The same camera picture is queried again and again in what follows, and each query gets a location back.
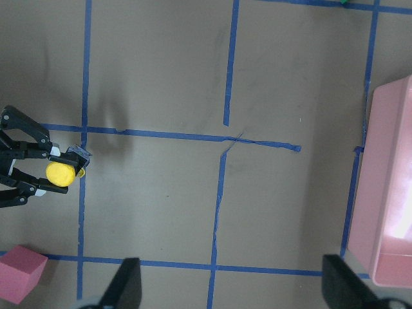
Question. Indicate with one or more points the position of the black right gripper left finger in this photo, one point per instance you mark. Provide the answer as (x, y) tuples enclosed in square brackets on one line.
[(124, 290)]

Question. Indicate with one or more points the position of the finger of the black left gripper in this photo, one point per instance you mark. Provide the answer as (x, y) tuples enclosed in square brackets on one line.
[(43, 186), (74, 156)]

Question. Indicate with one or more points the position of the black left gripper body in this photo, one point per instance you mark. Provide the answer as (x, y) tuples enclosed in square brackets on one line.
[(21, 185)]

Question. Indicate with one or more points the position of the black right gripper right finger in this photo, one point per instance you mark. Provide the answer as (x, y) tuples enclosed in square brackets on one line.
[(343, 289)]

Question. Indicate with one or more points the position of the pink plastic bin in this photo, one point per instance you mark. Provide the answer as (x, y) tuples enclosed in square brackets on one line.
[(380, 233)]

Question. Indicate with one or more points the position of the pink foam cube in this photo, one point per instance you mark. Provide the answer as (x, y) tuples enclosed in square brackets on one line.
[(21, 269)]

